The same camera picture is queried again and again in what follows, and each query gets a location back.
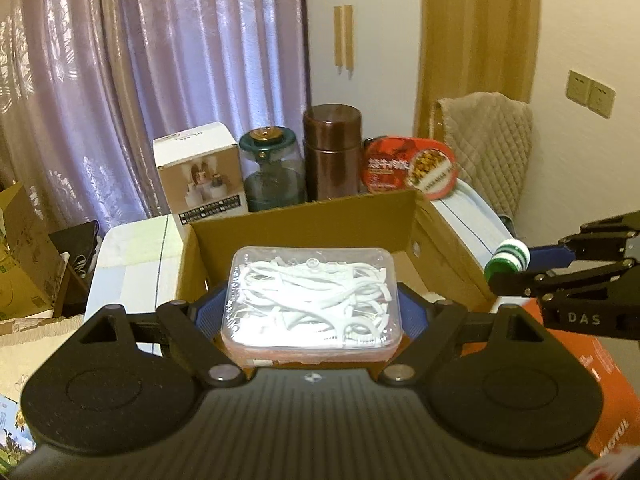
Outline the glass jar with green lid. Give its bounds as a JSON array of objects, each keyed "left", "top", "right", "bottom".
[{"left": 238, "top": 126, "right": 307, "bottom": 212}]

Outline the beige quilted cover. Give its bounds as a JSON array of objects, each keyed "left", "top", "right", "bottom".
[{"left": 430, "top": 92, "right": 533, "bottom": 241}]

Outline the checked bed sheet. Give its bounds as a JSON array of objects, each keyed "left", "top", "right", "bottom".
[{"left": 85, "top": 182, "right": 518, "bottom": 356}]

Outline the purple curtain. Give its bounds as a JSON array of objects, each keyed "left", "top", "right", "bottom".
[{"left": 0, "top": 0, "right": 311, "bottom": 226}]

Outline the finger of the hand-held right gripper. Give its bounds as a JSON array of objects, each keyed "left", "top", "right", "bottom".
[
  {"left": 487, "top": 259, "right": 640, "bottom": 307},
  {"left": 527, "top": 210, "right": 640, "bottom": 273}
]

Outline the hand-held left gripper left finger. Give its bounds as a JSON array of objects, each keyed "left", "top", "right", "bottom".
[{"left": 60, "top": 285, "right": 246, "bottom": 388}]

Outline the brown metal canister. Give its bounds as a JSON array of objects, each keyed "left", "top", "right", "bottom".
[{"left": 302, "top": 104, "right": 363, "bottom": 203}]

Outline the beige wall socket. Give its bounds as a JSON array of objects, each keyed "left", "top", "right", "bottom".
[
  {"left": 586, "top": 80, "right": 617, "bottom": 120},
  {"left": 566, "top": 70, "right": 591, "bottom": 106}
]

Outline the small green white bottle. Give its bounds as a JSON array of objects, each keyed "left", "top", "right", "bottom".
[{"left": 484, "top": 240, "right": 530, "bottom": 281}]

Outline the dark small stool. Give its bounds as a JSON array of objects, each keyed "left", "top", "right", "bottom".
[{"left": 49, "top": 220, "right": 106, "bottom": 318}]

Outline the white product box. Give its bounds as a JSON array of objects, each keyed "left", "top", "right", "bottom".
[{"left": 152, "top": 122, "right": 248, "bottom": 228}]

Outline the clear box of floss picks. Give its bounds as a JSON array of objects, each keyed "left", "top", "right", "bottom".
[{"left": 217, "top": 246, "right": 406, "bottom": 361}]

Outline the wooden door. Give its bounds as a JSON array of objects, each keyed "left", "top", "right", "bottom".
[{"left": 415, "top": 0, "right": 543, "bottom": 138}]

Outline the printed open cardboard carton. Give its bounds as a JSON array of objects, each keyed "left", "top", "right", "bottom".
[{"left": 0, "top": 182, "right": 66, "bottom": 321}]

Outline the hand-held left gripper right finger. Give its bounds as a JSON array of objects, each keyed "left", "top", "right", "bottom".
[{"left": 377, "top": 284, "right": 567, "bottom": 388}]

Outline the wooden wall strip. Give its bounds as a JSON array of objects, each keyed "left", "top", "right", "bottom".
[
  {"left": 343, "top": 5, "right": 354, "bottom": 78},
  {"left": 334, "top": 6, "right": 345, "bottom": 71}
]

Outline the red printed cardboard sheet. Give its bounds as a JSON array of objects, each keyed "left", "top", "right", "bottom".
[{"left": 215, "top": 300, "right": 633, "bottom": 468}]

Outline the green milk carton box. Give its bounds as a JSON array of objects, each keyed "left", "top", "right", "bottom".
[{"left": 0, "top": 395, "right": 36, "bottom": 471}]

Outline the brown cardboard box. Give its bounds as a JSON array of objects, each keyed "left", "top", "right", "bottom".
[{"left": 172, "top": 189, "right": 501, "bottom": 356}]

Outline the red instant food bowl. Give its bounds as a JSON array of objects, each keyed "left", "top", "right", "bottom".
[{"left": 361, "top": 135, "right": 458, "bottom": 202}]

